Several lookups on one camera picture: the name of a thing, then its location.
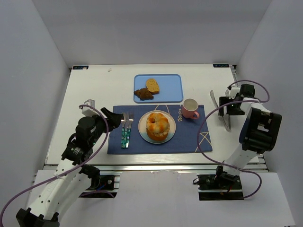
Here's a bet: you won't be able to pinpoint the metal serving tongs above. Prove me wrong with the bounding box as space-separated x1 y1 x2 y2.
210 90 232 132

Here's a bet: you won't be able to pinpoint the round orange striped bun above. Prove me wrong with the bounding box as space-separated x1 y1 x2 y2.
146 113 170 133

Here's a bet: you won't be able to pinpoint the sugared orange muffin bread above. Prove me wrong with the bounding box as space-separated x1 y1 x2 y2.
146 127 170 141

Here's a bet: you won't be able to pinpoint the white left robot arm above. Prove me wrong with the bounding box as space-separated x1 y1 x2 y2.
16 105 124 227

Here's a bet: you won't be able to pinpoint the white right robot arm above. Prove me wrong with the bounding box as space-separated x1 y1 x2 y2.
214 84 282 183

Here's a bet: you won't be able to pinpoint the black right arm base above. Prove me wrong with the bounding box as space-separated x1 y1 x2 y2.
193 175 244 201

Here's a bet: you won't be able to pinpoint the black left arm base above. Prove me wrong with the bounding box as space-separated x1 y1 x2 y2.
79 175 120 199

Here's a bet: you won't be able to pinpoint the tan bread slice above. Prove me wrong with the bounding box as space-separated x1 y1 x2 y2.
145 78 160 94

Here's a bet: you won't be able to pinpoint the cream and blue plate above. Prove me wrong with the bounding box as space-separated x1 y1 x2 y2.
138 110 176 144

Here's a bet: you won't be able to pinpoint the brown chocolate croissant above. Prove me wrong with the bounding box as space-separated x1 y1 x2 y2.
134 88 154 101

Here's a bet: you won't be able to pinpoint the pink ceramic mug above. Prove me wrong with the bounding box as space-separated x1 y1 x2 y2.
181 98 200 120

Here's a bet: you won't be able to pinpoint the dark label sticker right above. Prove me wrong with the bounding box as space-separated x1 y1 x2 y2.
213 64 230 68

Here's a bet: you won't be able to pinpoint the dark label sticker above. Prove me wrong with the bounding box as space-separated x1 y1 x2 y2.
72 65 89 70
213 64 230 68

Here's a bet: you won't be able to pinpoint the blue cloth placemat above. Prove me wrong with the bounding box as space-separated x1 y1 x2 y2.
107 105 205 155

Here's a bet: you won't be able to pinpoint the dark label sticker left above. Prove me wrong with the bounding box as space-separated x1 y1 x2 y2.
72 65 89 70

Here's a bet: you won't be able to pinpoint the light blue plastic tray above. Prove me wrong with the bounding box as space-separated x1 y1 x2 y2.
134 74 183 104

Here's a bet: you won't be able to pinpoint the spoon with green handle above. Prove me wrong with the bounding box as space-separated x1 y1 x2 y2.
121 113 127 149

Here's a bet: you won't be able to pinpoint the knife with green handle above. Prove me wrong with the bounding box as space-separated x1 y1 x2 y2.
123 112 129 149

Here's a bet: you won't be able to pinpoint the fork with green handle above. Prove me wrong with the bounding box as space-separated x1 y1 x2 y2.
125 112 134 148

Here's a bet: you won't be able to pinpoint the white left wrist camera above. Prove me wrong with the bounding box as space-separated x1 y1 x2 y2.
79 99 98 117

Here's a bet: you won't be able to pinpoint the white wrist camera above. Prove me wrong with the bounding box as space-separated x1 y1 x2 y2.
79 99 98 117
225 86 241 102

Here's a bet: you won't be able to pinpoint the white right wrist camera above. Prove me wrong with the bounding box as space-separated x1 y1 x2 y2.
225 86 241 102

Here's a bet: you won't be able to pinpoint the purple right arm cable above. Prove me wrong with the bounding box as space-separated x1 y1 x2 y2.
196 79 271 199

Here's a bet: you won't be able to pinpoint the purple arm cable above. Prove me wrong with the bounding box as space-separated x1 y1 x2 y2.
196 79 271 199
0 104 110 220

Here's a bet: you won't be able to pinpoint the aluminium table rail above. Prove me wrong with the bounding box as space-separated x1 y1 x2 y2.
43 163 268 171

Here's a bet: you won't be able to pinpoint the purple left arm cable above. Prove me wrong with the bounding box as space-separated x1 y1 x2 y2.
0 104 110 220

